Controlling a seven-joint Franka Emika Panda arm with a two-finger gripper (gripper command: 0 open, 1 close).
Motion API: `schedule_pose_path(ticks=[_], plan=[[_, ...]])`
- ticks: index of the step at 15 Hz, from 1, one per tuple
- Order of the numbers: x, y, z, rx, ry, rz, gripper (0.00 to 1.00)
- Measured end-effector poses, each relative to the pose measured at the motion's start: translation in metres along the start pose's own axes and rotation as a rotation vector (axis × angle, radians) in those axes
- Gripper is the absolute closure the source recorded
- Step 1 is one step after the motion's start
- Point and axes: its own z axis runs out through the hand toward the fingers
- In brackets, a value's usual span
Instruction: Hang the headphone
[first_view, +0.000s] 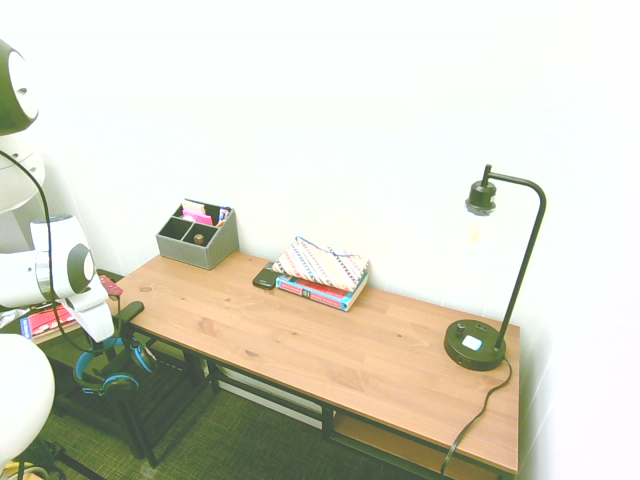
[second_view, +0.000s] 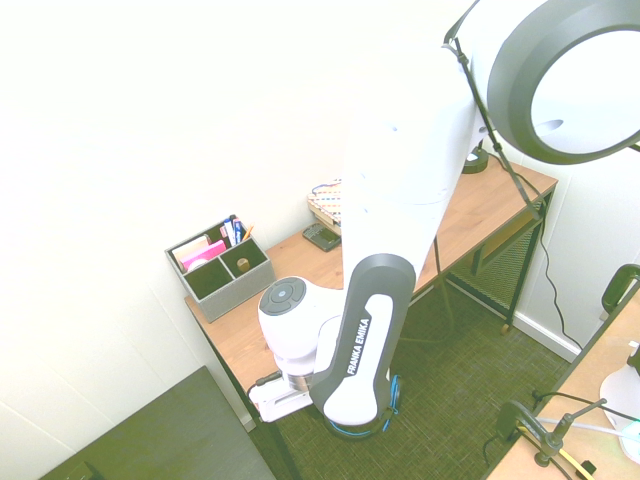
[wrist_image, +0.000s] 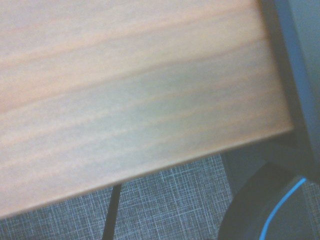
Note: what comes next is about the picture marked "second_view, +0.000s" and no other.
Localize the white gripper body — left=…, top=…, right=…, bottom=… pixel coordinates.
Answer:
left=248, top=380, right=315, bottom=425

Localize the grey fabric organizer box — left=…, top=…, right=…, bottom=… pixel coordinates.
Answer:
left=164, top=214, right=277, bottom=324

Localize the black handheld device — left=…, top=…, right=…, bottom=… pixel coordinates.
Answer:
left=302, top=223, right=343, bottom=254

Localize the pink sticky note pad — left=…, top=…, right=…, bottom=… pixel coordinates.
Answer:
left=178, top=239, right=228, bottom=274

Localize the beige note pad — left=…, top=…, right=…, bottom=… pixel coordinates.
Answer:
left=171, top=234, right=212, bottom=262

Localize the colourful patterned pouch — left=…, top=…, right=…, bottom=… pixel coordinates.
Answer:
left=306, top=177, right=347, bottom=226

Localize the black C-clamp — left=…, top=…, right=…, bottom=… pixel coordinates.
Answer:
left=482, top=398, right=540, bottom=457

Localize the black desk lamp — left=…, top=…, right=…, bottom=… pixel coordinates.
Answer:
left=459, top=143, right=492, bottom=176

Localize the light wooden workbench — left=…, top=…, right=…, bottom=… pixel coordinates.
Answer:
left=485, top=298, right=640, bottom=480

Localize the white device base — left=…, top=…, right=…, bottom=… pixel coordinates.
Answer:
left=598, top=339, right=640, bottom=427

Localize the wooden desk with black frame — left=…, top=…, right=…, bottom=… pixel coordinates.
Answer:
left=184, top=189, right=559, bottom=480

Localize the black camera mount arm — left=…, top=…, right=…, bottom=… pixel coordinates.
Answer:
left=532, top=397, right=609, bottom=469

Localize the yellow and black strap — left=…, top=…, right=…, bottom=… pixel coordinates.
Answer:
left=519, top=424, right=597, bottom=480

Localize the black lamp power cable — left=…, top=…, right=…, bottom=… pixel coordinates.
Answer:
left=487, top=149, right=585, bottom=351

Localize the white cable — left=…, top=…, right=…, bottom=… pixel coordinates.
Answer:
left=539, top=416, right=640, bottom=442

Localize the black clamp handle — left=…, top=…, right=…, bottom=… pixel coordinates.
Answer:
left=599, top=263, right=640, bottom=321

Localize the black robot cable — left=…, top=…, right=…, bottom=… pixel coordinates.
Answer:
left=253, top=35, right=546, bottom=390

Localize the dark flat strap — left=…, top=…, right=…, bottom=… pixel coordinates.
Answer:
left=443, top=0, right=482, bottom=49

